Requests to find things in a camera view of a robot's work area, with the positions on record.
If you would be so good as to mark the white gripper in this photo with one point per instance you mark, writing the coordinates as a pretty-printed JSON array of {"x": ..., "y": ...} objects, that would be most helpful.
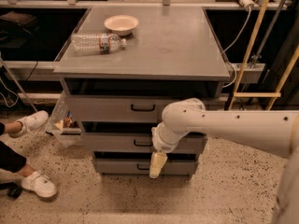
[{"x": 160, "y": 144}]

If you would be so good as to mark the grey drawer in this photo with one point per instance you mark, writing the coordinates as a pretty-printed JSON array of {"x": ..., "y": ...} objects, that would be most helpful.
[
  {"x": 138, "y": 143},
  {"x": 142, "y": 167},
  {"x": 116, "y": 108}
]

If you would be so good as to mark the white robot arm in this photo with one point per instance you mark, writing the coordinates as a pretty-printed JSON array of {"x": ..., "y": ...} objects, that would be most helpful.
[{"x": 275, "y": 132}]

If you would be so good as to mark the grey bottom drawer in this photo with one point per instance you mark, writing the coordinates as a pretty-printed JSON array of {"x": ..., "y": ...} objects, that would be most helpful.
[{"x": 142, "y": 167}]

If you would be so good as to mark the grey top drawer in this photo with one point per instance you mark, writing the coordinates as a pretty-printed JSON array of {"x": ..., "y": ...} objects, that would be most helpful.
[{"x": 116, "y": 108}]

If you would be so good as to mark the grey metal drawer cabinet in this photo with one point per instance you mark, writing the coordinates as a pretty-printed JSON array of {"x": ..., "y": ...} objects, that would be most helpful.
[{"x": 172, "y": 53}]

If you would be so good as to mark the clear plastic bag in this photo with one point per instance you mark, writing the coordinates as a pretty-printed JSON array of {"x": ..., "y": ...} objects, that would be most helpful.
[{"x": 62, "y": 125}]

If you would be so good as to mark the white sneaker lower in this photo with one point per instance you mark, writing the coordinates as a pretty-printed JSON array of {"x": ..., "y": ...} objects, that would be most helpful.
[{"x": 40, "y": 184}]

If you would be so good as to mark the white sneaker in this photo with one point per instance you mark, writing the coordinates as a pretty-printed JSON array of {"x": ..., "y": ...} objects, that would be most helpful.
[
  {"x": 40, "y": 184},
  {"x": 27, "y": 124}
]

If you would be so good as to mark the clear plastic water bottle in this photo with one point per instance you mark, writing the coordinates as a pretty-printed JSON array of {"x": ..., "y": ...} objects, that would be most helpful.
[{"x": 97, "y": 42}]

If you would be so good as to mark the white sneaker upper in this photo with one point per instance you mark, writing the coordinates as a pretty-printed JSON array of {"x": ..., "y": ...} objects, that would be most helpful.
[{"x": 27, "y": 124}]

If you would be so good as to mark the white ceramic bowl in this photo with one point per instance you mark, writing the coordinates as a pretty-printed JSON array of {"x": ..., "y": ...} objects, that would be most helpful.
[{"x": 121, "y": 24}]

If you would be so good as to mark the black chair caster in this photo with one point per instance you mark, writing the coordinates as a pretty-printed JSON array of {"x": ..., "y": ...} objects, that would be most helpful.
[{"x": 14, "y": 192}]

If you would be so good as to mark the black trouser leg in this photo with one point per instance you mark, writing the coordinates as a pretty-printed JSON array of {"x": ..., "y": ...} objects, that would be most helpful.
[{"x": 9, "y": 159}]

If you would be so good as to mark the yellow wooden ladder frame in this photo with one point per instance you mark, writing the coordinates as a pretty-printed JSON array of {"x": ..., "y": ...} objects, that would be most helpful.
[{"x": 271, "y": 95}]

